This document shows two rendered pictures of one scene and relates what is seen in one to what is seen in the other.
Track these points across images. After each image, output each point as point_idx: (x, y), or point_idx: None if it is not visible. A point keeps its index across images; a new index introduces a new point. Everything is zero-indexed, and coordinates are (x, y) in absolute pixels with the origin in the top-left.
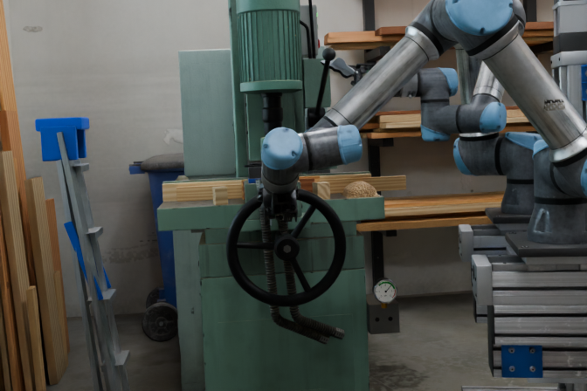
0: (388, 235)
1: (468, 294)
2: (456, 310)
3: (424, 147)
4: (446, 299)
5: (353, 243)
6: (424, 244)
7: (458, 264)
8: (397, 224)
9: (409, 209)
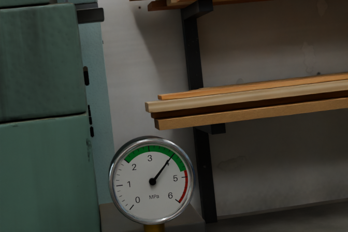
0: (214, 132)
1: (323, 206)
2: (312, 228)
3: (255, 21)
4: (296, 215)
5: (40, 31)
6: (262, 146)
7: (307, 168)
8: (226, 116)
9: (240, 95)
